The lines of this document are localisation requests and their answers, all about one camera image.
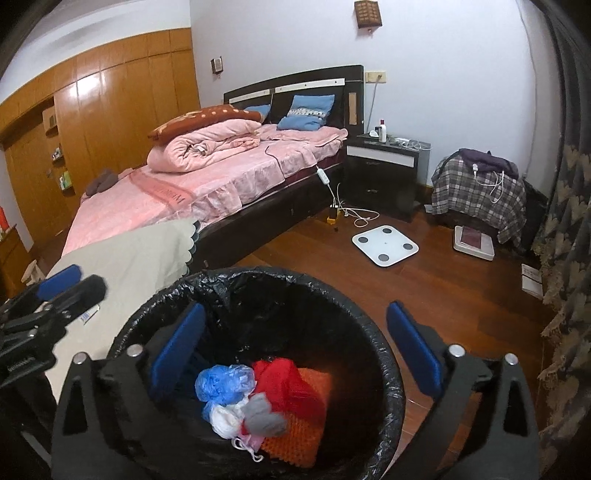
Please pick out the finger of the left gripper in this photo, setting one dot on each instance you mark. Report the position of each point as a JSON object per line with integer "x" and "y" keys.
{"x": 60, "y": 299}
{"x": 57, "y": 284}

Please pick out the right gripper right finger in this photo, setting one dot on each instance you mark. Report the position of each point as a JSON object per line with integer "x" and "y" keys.
{"x": 482, "y": 423}

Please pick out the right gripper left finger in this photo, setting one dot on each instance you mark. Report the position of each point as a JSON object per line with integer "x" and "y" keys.
{"x": 108, "y": 424}

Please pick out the white plastic bag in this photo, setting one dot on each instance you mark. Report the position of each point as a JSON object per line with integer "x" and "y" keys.
{"x": 226, "y": 421}

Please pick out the blue plastic bag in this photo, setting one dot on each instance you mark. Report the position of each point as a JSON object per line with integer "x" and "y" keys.
{"x": 222, "y": 386}

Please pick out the grey white cloth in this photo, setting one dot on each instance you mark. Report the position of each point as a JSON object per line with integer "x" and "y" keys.
{"x": 259, "y": 419}

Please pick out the red mesh cloth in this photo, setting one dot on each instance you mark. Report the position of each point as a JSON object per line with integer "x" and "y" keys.
{"x": 287, "y": 391}

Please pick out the orange foam net sleeve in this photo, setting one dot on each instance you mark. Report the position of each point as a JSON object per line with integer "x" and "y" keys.
{"x": 299, "y": 446}

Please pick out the white medicine box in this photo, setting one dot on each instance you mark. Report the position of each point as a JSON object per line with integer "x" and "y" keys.
{"x": 87, "y": 315}

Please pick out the black lined trash bin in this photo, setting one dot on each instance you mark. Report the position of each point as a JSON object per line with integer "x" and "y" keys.
{"x": 264, "y": 313}

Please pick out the small white stool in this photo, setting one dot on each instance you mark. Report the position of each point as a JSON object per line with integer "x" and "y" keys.
{"x": 32, "y": 274}

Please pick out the wooden side cabinet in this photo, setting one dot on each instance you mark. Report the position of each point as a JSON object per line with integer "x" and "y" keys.
{"x": 14, "y": 260}

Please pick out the beige tablecloth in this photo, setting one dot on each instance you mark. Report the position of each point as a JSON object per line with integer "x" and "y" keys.
{"x": 134, "y": 266}

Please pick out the dark slippers on bed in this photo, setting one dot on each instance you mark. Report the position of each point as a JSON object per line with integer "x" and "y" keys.
{"x": 103, "y": 182}

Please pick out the rolled pink quilt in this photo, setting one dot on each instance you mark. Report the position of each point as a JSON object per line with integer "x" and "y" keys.
{"x": 205, "y": 146}

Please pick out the red brown folded blanket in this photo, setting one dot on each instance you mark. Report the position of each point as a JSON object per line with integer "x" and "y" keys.
{"x": 195, "y": 120}

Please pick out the wooden wardrobe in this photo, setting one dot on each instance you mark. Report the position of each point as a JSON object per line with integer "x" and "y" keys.
{"x": 90, "y": 113}

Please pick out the grey curtain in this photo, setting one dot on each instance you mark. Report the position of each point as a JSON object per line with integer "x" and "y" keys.
{"x": 563, "y": 245}

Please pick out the small white floor scale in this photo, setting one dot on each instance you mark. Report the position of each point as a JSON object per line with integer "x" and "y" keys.
{"x": 473, "y": 243}

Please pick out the white body scale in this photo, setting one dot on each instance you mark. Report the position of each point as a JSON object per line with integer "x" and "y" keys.
{"x": 385, "y": 245}

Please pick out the bed with pink sheet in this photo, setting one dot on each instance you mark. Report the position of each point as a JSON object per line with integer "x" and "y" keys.
{"x": 142, "y": 197}

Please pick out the plaid covered chair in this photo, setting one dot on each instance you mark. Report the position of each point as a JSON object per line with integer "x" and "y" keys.
{"x": 482, "y": 186}

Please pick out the blue pillow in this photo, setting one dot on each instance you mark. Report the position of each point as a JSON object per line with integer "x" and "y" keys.
{"x": 307, "y": 113}

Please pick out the black white nightstand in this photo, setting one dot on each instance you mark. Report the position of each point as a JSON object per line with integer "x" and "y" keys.
{"x": 384, "y": 176}

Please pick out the dark wooden headboard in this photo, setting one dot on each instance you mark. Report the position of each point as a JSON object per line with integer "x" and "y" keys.
{"x": 346, "y": 83}

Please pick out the white bottle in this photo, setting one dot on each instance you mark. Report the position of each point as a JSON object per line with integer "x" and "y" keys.
{"x": 382, "y": 130}

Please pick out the wall power outlet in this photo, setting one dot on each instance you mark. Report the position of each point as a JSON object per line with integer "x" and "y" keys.
{"x": 375, "y": 77}

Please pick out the brown wall lamp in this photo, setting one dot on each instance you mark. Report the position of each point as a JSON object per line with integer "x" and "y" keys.
{"x": 368, "y": 14}

